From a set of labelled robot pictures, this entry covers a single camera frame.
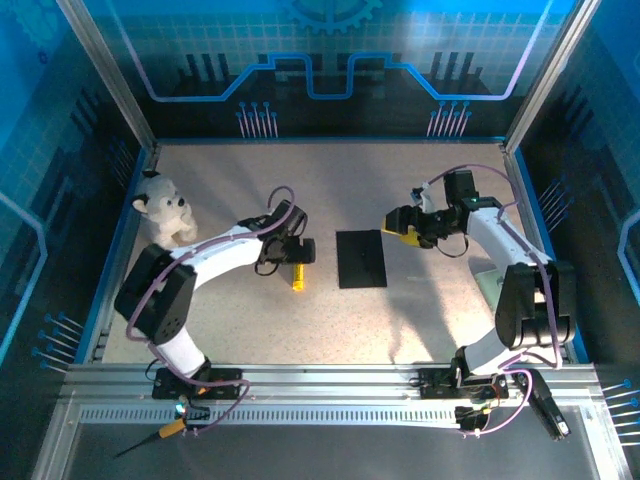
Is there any black envelope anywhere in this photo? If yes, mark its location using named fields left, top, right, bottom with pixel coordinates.
left=335, top=228, right=389, bottom=290

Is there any grey white plush dog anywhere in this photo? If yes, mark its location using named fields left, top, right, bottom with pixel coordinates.
left=131, top=169, right=199, bottom=250

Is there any black handheld device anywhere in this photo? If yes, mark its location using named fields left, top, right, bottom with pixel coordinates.
left=519, top=369, right=572, bottom=442

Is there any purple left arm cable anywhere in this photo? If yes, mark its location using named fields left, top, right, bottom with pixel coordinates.
left=124, top=185, right=251, bottom=436

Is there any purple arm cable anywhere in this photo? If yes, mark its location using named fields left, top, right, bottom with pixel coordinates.
left=124, top=185, right=251, bottom=436
left=428, top=163, right=564, bottom=437

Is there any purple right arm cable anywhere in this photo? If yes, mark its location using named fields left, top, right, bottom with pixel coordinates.
left=428, top=163, right=564, bottom=437

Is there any aluminium side rail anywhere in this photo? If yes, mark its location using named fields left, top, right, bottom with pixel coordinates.
left=502, top=147, right=576, bottom=364
left=82, top=142, right=161, bottom=364

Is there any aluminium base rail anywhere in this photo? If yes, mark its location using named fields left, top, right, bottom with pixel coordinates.
left=59, top=363, right=601, bottom=404

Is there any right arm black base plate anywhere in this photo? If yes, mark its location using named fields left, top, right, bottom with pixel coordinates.
left=417, top=367, right=511, bottom=401

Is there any grey slotted cable duct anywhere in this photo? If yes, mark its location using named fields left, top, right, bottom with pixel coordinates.
left=78, top=407, right=462, bottom=426

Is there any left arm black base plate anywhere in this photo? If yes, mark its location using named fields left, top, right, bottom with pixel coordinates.
left=151, top=367, right=244, bottom=401

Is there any black cable connector block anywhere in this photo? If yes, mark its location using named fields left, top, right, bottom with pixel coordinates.
left=173, top=399, right=212, bottom=427
left=453, top=404, right=490, bottom=434

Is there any aluminium frame post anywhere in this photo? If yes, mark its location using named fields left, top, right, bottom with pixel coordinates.
left=55, top=0, right=161, bottom=151
left=502, top=0, right=604, bottom=154

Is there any yellow handled screwdriver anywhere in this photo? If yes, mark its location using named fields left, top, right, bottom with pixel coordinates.
left=113, top=418, right=187, bottom=459

